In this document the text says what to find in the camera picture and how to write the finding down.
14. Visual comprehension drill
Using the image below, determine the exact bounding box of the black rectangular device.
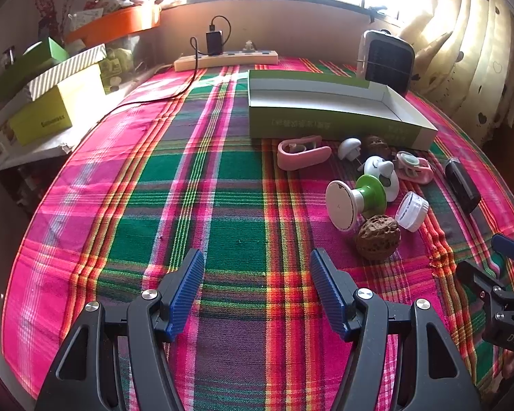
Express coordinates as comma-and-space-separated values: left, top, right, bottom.
444, 158, 481, 214

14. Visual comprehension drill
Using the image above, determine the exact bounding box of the white round cap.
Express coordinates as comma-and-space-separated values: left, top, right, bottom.
394, 191, 430, 233

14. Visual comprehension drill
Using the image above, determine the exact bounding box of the round dark brown walnut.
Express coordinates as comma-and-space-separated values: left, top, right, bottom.
355, 215, 401, 262

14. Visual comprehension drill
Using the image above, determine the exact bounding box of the small pink clip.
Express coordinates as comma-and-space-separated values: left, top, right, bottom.
394, 151, 433, 185

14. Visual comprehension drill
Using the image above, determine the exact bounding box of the green white spool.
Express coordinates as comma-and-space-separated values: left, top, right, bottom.
325, 174, 387, 232

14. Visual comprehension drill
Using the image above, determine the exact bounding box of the white panda toy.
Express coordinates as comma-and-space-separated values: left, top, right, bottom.
364, 156, 400, 202

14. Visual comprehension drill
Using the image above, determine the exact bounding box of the smooth brown walnut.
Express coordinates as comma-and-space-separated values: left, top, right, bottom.
362, 135, 392, 160

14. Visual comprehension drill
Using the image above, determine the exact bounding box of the white mushroom hook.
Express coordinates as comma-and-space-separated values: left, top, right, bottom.
337, 137, 361, 161

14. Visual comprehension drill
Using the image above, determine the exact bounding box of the large pink clip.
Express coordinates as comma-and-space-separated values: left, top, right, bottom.
277, 136, 332, 171

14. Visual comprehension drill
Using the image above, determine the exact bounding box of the cream heart curtain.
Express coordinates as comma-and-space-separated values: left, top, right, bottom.
400, 0, 514, 146

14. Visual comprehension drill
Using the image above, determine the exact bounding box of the grey black desk fan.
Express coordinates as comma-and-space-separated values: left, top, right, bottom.
356, 30, 415, 97

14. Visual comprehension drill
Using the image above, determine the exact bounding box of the green white cardboard box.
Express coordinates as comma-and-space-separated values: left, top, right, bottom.
248, 70, 437, 151

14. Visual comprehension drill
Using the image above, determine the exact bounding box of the yellow green box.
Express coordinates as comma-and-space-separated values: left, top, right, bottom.
8, 64, 106, 146

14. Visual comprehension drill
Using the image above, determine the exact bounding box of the striped white box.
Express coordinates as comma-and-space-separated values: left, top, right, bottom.
23, 43, 107, 101

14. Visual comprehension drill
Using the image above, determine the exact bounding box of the beige power strip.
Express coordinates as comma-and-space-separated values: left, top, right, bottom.
173, 50, 279, 72

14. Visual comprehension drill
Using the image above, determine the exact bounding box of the white plug on strip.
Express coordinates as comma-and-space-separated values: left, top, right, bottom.
243, 40, 256, 52

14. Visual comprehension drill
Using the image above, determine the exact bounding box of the orange tray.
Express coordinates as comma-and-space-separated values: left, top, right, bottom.
65, 4, 161, 47

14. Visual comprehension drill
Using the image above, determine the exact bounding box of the black charger adapter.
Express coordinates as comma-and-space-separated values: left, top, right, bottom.
206, 31, 223, 56

